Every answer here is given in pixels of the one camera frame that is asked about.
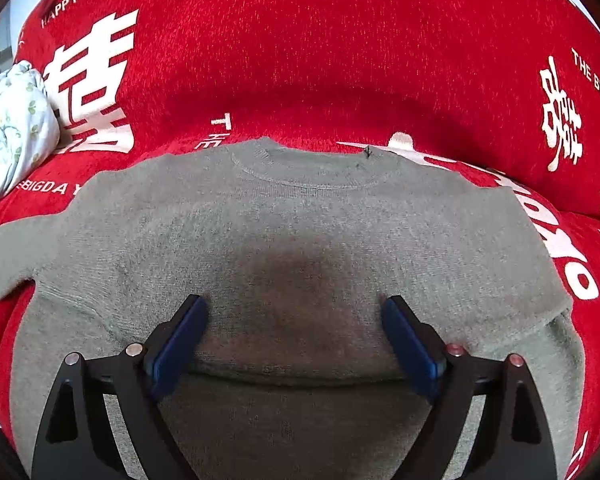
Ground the grey knit sweater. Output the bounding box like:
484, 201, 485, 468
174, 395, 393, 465
0, 137, 581, 480

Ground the red printed blanket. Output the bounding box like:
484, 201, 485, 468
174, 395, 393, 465
0, 0, 600, 480

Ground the white leaf-print cloth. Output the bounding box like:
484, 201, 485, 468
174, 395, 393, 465
0, 60, 62, 209

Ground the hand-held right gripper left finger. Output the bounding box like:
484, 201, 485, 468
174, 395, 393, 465
31, 295, 210, 480

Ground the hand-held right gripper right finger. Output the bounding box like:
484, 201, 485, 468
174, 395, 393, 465
381, 296, 559, 480

